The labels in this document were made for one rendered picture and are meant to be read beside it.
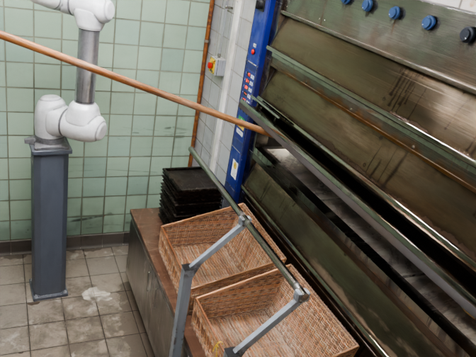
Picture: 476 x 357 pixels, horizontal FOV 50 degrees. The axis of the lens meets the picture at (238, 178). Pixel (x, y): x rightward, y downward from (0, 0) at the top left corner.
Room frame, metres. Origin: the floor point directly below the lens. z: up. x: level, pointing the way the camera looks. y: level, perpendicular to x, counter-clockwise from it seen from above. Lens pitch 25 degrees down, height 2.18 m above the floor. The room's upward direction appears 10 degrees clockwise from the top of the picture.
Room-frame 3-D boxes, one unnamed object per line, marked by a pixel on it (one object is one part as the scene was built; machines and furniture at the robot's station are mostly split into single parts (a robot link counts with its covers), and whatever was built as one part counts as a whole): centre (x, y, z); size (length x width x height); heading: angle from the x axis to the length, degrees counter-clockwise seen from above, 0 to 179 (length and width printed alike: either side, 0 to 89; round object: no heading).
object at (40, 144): (2.55, 1.07, 1.03); 0.22 x 0.18 x 0.06; 121
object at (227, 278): (2.22, 0.03, 0.72); 0.56 x 0.49 x 0.28; 26
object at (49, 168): (2.56, 1.06, 0.50); 0.21 x 0.21 x 1.00; 31
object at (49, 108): (2.56, 1.05, 1.17); 0.18 x 0.16 x 0.22; 78
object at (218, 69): (3.13, 0.25, 1.46); 0.10 x 0.07 x 0.10; 27
